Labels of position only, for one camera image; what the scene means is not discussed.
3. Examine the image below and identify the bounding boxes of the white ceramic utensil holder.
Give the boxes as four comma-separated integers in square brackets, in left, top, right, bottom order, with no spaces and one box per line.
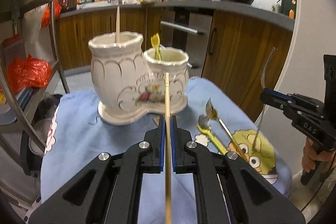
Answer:
[88,31,189,125]

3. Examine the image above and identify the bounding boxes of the steel oven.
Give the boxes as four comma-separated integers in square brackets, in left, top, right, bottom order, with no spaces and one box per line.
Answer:
[159,7,214,77]

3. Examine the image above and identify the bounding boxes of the yellow plastic spoon with metal head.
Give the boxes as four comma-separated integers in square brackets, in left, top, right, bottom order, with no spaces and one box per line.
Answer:
[197,114,228,155]

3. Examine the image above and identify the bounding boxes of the yellow tulip spoon in holder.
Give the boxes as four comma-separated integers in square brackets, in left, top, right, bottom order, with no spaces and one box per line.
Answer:
[150,33,162,61]

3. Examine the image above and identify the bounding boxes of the person's right hand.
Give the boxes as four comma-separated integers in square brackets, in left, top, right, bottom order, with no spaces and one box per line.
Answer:
[301,137,335,186]

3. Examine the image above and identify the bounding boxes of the red plastic bag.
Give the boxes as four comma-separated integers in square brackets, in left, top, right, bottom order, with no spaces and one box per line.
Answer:
[6,55,53,95]

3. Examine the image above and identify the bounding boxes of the wooden chopstick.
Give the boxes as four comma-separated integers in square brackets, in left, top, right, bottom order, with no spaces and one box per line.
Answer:
[116,4,120,44]
[165,72,172,224]

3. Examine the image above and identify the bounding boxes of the wooden chopstick in holder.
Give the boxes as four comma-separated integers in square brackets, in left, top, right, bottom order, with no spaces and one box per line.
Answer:
[116,4,120,44]

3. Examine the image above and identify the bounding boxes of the metal shelf rack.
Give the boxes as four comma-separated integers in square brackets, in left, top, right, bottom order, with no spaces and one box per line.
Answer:
[0,0,70,212]

